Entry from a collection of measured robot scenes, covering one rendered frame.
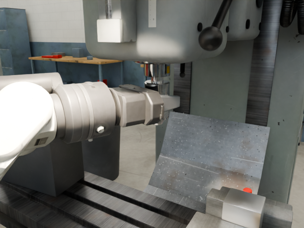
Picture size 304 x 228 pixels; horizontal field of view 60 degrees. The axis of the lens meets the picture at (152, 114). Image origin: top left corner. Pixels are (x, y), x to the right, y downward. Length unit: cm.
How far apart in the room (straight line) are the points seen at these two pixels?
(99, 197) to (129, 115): 38
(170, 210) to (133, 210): 9
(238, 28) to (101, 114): 30
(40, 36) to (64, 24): 102
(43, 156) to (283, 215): 55
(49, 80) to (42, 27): 724
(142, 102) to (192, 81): 46
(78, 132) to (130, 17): 17
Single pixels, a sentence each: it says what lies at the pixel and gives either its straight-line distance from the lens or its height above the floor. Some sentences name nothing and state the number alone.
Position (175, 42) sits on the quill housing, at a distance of 36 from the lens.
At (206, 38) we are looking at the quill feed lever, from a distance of 34.
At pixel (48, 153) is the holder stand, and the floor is 107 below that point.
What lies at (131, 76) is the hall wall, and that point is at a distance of 573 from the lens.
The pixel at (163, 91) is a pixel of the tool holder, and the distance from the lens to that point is 47.
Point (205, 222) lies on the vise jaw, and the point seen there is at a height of 105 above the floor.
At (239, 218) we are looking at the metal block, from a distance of 49.
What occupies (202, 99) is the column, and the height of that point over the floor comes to 115.
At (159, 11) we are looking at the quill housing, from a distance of 37.
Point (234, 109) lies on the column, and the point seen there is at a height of 114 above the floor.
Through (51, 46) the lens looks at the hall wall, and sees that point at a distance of 743.
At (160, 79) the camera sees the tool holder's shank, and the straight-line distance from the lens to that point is 47.
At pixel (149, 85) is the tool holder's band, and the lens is 47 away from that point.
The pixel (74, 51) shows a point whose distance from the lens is 633.
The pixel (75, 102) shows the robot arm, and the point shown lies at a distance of 38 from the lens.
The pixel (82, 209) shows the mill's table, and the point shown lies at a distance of 71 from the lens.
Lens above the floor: 135
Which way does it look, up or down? 16 degrees down
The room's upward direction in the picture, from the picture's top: straight up
